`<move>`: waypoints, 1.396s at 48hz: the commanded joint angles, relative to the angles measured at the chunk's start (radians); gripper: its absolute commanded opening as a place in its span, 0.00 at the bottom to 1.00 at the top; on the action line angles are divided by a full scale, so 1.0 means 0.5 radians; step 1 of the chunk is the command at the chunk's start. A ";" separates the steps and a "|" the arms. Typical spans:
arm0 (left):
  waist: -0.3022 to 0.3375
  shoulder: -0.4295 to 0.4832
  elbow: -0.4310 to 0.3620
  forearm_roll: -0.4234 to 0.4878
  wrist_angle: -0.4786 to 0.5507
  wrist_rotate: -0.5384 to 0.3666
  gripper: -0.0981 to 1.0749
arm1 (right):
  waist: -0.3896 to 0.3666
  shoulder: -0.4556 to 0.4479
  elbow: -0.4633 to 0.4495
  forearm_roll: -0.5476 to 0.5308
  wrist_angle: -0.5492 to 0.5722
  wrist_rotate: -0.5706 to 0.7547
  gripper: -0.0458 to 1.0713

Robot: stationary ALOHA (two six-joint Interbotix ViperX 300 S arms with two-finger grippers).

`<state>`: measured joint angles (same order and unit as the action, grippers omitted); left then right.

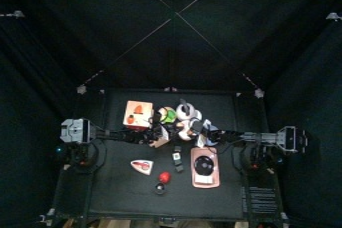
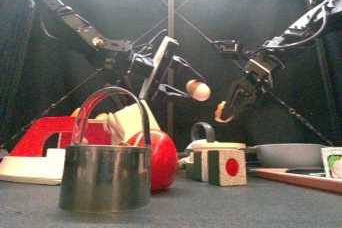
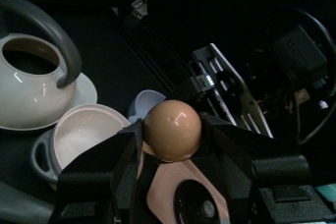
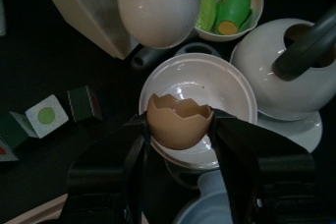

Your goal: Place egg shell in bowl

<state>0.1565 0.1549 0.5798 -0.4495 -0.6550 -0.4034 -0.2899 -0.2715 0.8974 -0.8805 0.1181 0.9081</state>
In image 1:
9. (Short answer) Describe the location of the green and yellow toy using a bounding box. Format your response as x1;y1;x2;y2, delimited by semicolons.
157;106;179;125

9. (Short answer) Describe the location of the orange and white toy box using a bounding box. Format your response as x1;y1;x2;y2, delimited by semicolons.
121;100;155;131

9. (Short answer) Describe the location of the small black strap white tag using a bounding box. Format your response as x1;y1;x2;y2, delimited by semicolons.
171;145;185;174

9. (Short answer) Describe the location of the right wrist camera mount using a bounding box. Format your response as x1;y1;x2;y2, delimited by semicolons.
195;119;220;149

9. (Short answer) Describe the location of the white triangular packet red print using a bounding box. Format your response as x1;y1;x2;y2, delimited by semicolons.
129;159;155;176

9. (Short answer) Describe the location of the small black round toy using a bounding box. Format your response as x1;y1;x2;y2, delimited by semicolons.
153;183;167;196

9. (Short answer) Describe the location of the white bowl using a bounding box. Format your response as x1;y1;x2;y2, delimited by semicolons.
175;102;203;122

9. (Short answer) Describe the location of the pink toy stove black burner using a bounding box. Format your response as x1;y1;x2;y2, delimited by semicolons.
189;146;222;189

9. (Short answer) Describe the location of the red toy ball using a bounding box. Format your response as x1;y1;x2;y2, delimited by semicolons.
157;171;172;184

